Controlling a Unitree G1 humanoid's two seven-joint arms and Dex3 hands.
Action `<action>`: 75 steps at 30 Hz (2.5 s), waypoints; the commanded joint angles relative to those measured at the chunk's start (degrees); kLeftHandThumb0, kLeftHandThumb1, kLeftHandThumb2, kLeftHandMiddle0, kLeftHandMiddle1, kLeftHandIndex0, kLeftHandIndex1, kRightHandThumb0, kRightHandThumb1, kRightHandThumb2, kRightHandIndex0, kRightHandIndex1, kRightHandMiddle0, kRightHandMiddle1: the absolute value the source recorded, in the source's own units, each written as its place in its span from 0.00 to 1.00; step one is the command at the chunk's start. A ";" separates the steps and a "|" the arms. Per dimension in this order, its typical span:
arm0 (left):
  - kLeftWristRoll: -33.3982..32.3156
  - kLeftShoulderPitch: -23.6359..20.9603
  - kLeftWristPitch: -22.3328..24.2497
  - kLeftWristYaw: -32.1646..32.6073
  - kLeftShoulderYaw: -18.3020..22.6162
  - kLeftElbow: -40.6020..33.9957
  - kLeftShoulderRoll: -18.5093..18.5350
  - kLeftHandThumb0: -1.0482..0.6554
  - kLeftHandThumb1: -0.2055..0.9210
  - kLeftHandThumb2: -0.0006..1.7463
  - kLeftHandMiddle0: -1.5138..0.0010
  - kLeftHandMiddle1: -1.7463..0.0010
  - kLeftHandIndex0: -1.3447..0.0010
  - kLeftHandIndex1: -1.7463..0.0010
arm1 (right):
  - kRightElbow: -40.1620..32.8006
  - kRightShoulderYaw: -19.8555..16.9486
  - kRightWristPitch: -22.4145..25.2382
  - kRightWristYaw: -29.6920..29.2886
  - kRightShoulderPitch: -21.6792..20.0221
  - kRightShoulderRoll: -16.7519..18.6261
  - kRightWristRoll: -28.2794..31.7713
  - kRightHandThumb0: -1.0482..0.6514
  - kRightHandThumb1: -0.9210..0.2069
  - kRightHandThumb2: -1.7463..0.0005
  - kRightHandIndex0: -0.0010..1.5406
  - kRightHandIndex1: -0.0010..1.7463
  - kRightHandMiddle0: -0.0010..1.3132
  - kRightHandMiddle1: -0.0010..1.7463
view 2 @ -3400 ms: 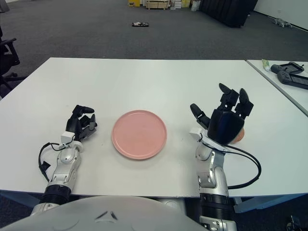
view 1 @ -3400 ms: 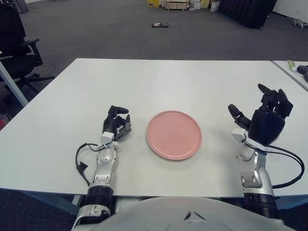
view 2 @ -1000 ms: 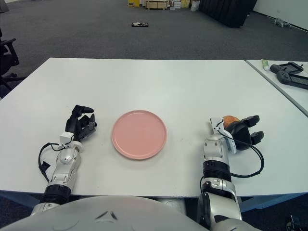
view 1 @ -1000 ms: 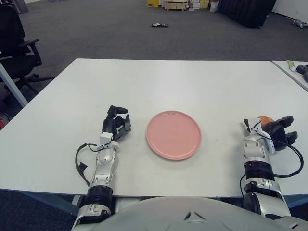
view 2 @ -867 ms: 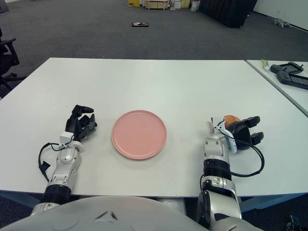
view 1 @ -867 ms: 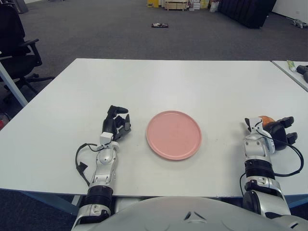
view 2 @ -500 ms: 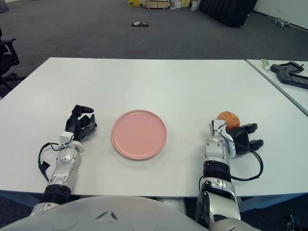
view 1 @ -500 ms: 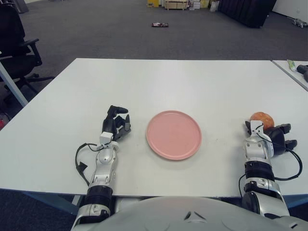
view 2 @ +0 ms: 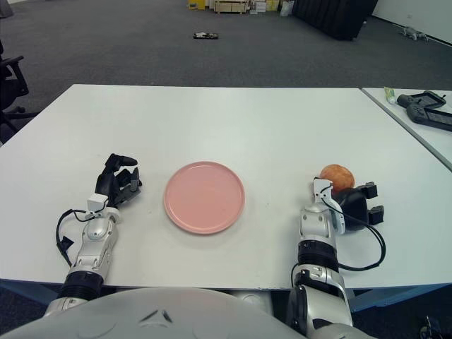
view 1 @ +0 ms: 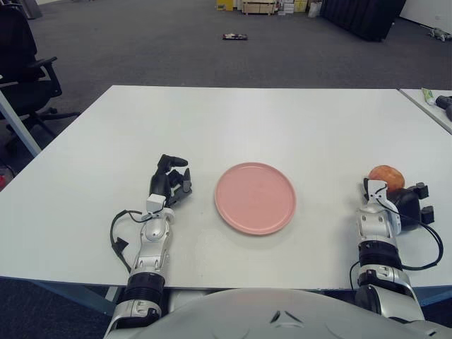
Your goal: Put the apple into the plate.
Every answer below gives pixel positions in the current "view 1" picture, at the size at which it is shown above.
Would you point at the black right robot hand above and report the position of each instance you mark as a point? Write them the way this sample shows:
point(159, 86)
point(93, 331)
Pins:
point(408, 208)

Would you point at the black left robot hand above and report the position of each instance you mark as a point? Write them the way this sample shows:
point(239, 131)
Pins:
point(160, 182)

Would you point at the black office chair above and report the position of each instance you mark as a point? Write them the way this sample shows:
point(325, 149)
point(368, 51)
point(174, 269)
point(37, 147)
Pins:
point(17, 81)

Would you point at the grey robot torso shell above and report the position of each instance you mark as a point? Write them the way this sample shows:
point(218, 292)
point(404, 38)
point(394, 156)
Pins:
point(247, 318)

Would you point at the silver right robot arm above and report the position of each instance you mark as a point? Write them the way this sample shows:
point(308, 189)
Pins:
point(378, 226)

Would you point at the grey slanted desk leg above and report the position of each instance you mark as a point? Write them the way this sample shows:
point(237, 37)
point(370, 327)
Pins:
point(17, 120)

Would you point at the green white tube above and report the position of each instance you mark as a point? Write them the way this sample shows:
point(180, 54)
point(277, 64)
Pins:
point(428, 96)

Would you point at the black handheld controller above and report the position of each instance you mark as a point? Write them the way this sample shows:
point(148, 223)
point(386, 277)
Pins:
point(444, 101)

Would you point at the yellow cardboard box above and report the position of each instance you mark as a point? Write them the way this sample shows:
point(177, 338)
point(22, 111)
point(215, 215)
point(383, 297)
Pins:
point(225, 4)

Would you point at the red yellow apple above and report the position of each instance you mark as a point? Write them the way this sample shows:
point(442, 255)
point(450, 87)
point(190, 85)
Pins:
point(386, 176)

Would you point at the small red object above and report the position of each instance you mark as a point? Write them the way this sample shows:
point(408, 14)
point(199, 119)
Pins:
point(3, 178)

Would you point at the black flat tray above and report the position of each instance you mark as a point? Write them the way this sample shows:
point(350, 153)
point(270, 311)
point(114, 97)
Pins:
point(235, 36)

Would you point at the wooden pallet crate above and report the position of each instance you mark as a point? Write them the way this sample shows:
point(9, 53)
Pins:
point(257, 7)

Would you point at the grey robot dog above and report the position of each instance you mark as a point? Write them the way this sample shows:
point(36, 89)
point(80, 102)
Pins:
point(438, 34)

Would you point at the blue table frame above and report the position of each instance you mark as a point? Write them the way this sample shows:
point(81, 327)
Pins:
point(70, 289)

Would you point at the pink round plate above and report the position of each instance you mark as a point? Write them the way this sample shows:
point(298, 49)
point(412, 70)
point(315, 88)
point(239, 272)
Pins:
point(256, 198)

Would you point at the white plastic bag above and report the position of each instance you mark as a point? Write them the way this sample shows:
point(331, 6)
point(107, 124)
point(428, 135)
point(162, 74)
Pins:
point(314, 10)

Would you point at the black draped curtain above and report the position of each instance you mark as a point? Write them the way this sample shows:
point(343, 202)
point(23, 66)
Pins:
point(363, 17)

